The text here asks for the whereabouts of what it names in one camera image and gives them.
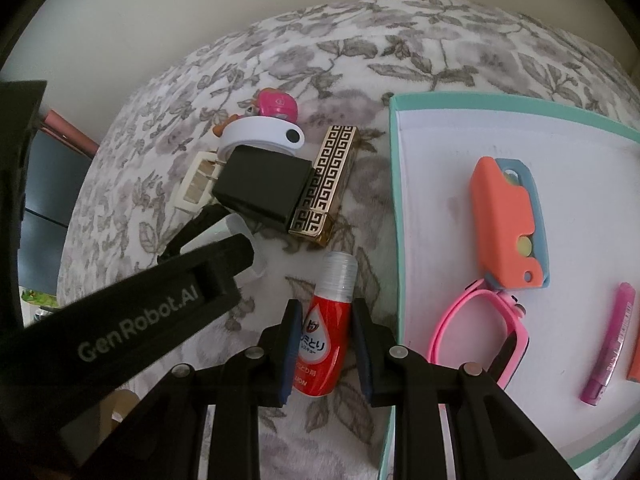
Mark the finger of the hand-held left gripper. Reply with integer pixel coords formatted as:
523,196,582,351
157,205,228,266

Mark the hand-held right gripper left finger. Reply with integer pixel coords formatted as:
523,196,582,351
80,299,303,480

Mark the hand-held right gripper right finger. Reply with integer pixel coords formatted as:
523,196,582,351
351,299,583,480

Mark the white cube charger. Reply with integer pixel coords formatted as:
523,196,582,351
220,214,267,288

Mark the red bottle with clear cap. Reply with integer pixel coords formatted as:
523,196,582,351
292,252,358,397

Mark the white round device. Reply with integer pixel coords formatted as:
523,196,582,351
220,116,306,158

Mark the pink wrist watch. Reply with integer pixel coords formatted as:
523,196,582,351
429,280,531,391

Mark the orange and blue gadget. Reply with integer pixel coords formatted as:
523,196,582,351
470,156,551,291

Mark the purple lip balm tube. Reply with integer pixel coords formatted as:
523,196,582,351
580,282,637,406

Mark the teal tray with white inside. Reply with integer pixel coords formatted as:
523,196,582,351
377,92,640,480

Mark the tan cardboard piece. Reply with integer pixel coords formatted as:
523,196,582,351
107,389,140,428

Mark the black charger block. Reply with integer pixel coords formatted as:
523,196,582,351
212,145,313,233

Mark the green object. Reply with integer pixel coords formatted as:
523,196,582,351
20,287,61,311

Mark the pink toy dog figure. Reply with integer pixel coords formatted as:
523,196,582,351
212,87,299,138

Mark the dark teal cabinet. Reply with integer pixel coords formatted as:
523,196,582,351
20,125,93,231

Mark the pink board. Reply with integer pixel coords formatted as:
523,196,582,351
42,110,101,158

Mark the floral grey white blanket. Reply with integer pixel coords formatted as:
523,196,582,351
57,0,640,480

